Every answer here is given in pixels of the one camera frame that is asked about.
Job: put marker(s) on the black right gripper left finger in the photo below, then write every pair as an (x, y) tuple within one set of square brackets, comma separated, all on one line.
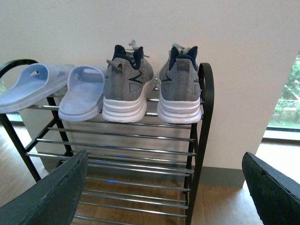
[(51, 201)]

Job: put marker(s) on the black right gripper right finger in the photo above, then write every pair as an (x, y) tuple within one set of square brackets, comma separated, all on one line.
[(276, 196)]

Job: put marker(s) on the light blue slide sandal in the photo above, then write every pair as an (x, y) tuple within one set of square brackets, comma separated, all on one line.
[(38, 81), (84, 97)]

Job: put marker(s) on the grey knit sneaker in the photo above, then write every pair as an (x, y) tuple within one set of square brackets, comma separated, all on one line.
[(129, 78), (179, 88)]

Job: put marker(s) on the black chrome shoe rack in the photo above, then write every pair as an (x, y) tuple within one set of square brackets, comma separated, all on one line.
[(142, 173)]

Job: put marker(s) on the right side window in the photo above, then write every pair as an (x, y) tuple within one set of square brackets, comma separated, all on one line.
[(285, 120)]

